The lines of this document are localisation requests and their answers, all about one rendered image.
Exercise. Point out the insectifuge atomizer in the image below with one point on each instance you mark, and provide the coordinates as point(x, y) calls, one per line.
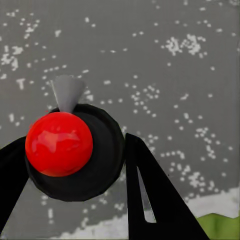
point(77, 151)

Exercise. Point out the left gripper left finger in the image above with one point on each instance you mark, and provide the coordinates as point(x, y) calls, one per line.
point(13, 177)

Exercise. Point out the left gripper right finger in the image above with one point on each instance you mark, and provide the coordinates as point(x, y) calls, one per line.
point(174, 220)

